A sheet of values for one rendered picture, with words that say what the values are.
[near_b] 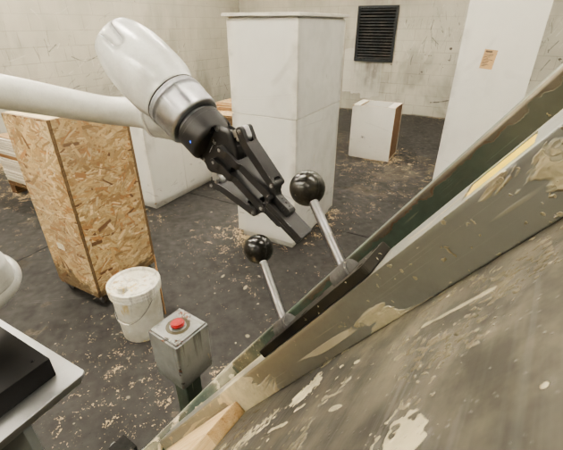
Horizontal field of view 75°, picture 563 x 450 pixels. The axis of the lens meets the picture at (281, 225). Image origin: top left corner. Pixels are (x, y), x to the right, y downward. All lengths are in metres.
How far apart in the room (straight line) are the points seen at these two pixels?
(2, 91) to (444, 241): 0.74
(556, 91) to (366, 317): 0.30
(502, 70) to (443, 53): 4.52
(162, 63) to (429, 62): 7.88
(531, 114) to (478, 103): 3.42
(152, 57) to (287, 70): 2.12
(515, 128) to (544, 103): 0.03
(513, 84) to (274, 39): 2.12
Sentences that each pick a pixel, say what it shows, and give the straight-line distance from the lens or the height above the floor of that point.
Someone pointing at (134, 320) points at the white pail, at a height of 0.19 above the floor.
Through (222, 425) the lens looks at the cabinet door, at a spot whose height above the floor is 1.23.
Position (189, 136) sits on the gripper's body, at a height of 1.54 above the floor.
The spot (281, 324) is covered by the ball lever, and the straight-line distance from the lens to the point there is 0.42.
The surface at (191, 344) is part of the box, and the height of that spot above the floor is 0.90.
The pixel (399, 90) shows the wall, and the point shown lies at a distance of 8.51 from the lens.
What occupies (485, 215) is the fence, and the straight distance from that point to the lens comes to 0.26.
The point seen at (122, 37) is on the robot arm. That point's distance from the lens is 0.65.
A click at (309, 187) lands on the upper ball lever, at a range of 0.37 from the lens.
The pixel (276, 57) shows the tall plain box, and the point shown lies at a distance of 2.73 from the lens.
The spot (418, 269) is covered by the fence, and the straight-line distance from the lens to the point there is 0.28.
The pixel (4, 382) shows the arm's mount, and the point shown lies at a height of 0.82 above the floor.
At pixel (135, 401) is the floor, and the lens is 2.21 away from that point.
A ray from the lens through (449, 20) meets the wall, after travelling 8.31.
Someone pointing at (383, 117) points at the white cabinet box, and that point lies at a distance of 5.28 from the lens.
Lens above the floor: 1.68
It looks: 29 degrees down
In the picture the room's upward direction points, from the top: straight up
